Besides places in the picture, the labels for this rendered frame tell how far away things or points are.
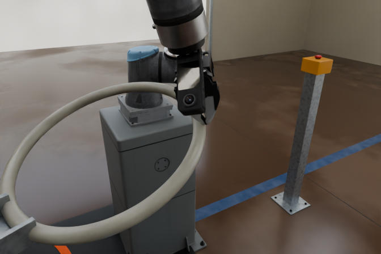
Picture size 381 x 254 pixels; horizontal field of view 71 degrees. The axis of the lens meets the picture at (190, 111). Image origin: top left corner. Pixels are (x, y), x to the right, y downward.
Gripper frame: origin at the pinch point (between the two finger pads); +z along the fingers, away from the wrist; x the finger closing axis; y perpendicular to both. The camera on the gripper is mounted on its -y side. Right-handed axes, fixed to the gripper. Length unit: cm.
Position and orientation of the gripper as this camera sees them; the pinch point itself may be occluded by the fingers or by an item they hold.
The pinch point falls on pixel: (205, 122)
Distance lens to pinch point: 60.8
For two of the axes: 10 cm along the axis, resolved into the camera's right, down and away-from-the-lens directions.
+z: 2.3, 7.2, 6.5
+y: 0.8, -6.8, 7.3
